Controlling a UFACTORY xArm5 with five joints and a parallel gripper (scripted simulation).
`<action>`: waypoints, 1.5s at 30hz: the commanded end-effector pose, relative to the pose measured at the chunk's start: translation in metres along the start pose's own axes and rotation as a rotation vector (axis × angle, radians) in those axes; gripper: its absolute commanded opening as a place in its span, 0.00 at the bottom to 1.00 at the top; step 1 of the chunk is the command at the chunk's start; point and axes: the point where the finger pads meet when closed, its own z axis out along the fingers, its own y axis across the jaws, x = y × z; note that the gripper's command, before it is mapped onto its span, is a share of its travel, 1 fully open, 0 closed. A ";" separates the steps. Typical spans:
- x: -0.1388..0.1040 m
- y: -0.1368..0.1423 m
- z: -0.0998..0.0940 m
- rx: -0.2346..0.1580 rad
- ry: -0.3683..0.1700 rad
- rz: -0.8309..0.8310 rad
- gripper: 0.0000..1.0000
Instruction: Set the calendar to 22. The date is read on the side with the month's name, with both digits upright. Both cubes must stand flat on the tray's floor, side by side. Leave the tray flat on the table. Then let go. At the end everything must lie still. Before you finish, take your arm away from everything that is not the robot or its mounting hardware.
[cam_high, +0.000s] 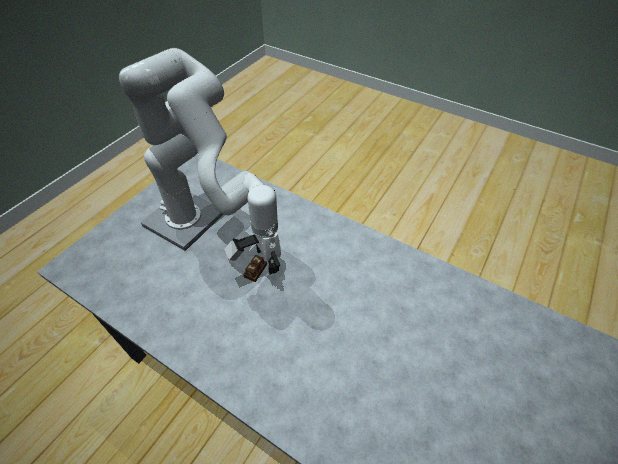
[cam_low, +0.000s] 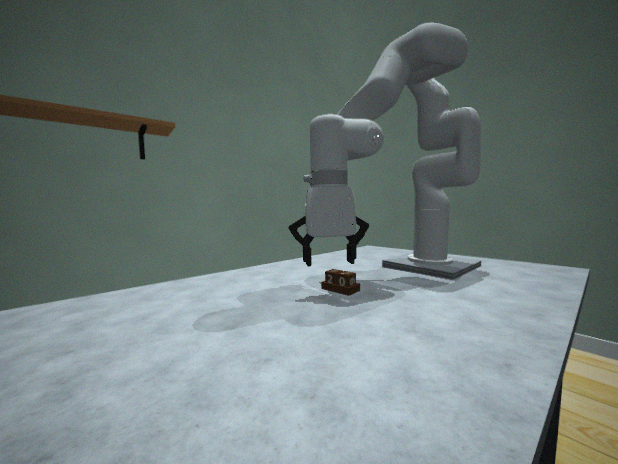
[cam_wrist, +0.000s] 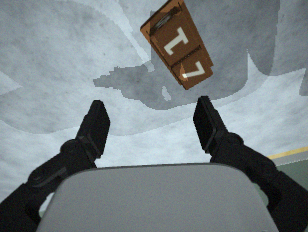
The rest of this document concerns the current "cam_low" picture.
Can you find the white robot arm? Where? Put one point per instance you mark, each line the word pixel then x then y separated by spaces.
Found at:
pixel 353 132

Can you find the brown wooden number cube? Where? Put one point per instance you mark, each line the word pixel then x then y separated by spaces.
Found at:
pixel 346 278
pixel 331 276

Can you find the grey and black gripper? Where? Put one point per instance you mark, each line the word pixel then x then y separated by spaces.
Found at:
pixel 329 212

